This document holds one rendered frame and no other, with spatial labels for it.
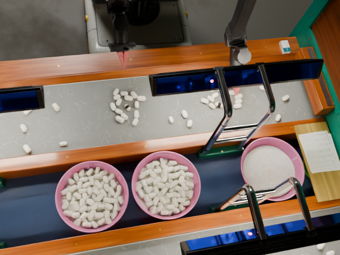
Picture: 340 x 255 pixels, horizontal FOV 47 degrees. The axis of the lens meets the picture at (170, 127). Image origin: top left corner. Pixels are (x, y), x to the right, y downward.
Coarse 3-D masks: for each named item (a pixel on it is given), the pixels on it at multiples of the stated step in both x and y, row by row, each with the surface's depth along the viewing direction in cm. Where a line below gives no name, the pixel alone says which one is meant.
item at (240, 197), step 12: (288, 180) 123; (240, 192) 124; (252, 192) 117; (264, 192) 133; (276, 192) 134; (300, 192) 119; (228, 204) 139; (240, 204) 157; (252, 204) 116; (300, 204) 118; (252, 216) 115; (264, 228) 113; (312, 228) 115; (264, 240) 113
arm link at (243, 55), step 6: (246, 36) 161; (228, 42) 161; (234, 42) 164; (240, 42) 162; (240, 48) 154; (246, 48) 154; (234, 54) 159; (240, 54) 155; (246, 54) 155; (240, 60) 156; (246, 60) 156
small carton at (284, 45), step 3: (279, 42) 183; (282, 42) 181; (285, 42) 182; (282, 45) 181; (285, 45) 181; (288, 45) 181; (282, 48) 181; (285, 48) 180; (288, 48) 181; (282, 51) 181; (285, 51) 180; (288, 51) 180
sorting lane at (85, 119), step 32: (64, 96) 162; (96, 96) 164; (160, 96) 168; (192, 96) 170; (256, 96) 174; (0, 128) 153; (32, 128) 155; (64, 128) 157; (96, 128) 158; (128, 128) 160; (160, 128) 162; (192, 128) 164
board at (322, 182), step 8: (296, 128) 166; (304, 128) 167; (312, 128) 167; (320, 128) 168; (296, 136) 166; (336, 152) 164; (304, 160) 162; (312, 176) 159; (320, 176) 159; (328, 176) 160; (336, 176) 160; (312, 184) 158; (320, 184) 158; (328, 184) 158; (336, 184) 159; (320, 192) 157; (328, 192) 157; (336, 192) 158; (320, 200) 155; (328, 200) 156
